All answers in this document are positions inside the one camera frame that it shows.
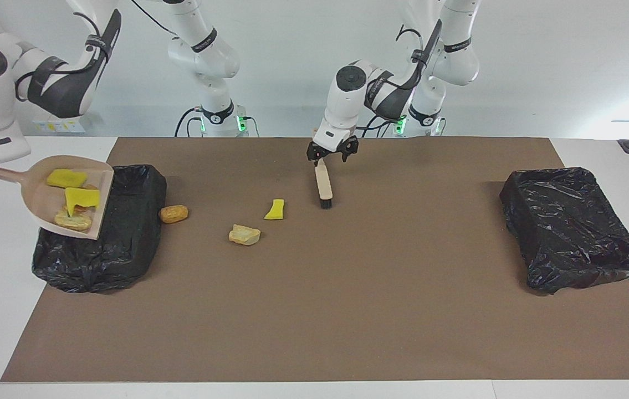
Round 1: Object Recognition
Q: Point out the small yellow green sponge piece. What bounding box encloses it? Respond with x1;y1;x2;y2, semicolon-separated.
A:
263;199;286;221

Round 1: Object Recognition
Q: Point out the beige plastic dustpan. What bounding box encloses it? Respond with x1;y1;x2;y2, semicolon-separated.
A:
0;155;115;241

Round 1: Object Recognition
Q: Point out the notched yellow sponge piece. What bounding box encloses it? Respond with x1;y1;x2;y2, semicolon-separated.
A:
46;169;89;190

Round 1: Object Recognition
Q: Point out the blocky yellow sponge piece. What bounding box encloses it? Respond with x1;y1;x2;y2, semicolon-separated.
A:
64;187;101;218

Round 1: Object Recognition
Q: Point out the beige foam chunk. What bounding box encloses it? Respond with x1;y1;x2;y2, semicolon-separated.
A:
228;224;262;246
54;208;94;232

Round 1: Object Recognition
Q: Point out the black bag-lined bin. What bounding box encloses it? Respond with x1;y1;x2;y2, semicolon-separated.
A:
499;167;629;295
32;164;168;294

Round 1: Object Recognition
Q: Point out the orange-brown nugget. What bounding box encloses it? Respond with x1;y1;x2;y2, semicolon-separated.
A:
158;204;189;224

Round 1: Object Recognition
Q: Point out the large brown table mat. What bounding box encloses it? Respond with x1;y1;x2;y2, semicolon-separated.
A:
0;137;629;383

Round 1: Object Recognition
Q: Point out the black left base cable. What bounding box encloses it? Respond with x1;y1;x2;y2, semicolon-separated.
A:
356;114;403;139

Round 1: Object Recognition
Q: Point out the black base cable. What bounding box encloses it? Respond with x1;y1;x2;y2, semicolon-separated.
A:
356;114;403;139
175;107;207;137

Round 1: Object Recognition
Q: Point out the white wall socket box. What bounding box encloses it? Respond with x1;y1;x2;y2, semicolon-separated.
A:
32;105;93;134

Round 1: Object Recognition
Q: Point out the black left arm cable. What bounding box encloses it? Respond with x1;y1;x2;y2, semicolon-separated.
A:
395;19;443;90

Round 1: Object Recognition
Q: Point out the black right base cable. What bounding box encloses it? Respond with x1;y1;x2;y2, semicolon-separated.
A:
175;107;207;137

